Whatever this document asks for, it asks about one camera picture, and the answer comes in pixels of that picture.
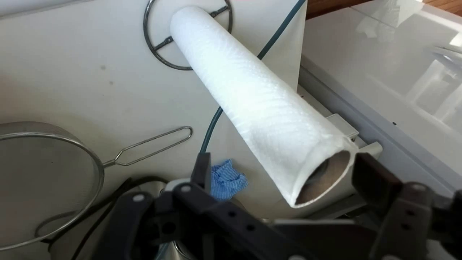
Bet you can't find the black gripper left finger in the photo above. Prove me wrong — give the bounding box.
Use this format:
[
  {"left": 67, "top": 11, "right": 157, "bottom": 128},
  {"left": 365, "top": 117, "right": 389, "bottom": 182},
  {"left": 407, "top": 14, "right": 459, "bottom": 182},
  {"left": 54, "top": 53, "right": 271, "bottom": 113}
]
[{"left": 92, "top": 152, "right": 309, "bottom": 260}]

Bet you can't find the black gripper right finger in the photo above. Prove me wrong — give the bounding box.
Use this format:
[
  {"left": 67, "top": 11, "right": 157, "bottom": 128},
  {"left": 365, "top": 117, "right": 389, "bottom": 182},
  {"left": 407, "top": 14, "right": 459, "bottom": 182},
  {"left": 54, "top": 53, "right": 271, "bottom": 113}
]
[{"left": 352, "top": 153, "right": 462, "bottom": 260}]

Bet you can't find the white paper towel roll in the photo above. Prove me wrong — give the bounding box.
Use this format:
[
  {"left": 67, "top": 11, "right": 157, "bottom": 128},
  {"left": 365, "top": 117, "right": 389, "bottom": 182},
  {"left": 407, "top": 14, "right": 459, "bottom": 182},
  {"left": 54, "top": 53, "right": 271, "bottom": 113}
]
[{"left": 169, "top": 4, "right": 359, "bottom": 209}]

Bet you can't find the small crumpled blue cloth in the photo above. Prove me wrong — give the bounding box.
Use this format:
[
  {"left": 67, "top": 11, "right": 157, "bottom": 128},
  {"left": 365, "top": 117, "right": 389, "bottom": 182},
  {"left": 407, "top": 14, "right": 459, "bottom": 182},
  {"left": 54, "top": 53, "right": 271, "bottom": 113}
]
[{"left": 209, "top": 157, "right": 248, "bottom": 201}]

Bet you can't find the robot cart table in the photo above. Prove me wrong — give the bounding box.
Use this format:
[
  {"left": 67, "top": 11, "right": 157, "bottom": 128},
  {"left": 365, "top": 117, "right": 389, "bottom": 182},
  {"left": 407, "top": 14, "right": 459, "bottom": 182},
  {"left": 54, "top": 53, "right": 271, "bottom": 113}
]
[{"left": 300, "top": 0, "right": 462, "bottom": 193}]

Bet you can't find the metal mesh strainer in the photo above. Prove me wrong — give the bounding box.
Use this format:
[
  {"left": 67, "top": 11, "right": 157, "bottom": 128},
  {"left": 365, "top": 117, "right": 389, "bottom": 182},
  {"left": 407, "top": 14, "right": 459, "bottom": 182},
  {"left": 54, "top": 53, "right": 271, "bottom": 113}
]
[{"left": 0, "top": 120, "right": 195, "bottom": 254}]

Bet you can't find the metal wire paper towel holder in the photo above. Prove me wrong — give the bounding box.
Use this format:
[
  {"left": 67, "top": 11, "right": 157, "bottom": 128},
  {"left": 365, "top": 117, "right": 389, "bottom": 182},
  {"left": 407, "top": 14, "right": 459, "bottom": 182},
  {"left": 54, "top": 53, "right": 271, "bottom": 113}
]
[{"left": 141, "top": 0, "right": 235, "bottom": 72}]

